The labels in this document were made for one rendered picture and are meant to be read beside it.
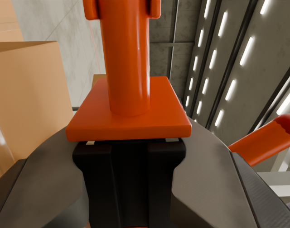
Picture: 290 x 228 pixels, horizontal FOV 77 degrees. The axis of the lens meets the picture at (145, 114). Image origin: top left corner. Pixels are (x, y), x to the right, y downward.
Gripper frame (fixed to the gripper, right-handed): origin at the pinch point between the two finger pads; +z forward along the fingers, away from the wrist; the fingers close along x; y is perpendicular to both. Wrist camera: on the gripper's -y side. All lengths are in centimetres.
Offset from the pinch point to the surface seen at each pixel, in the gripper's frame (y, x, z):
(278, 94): 221, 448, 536
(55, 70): 1.2, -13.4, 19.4
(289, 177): 127, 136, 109
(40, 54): -1.9, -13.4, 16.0
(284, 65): 137, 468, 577
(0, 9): -10, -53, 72
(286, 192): 137, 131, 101
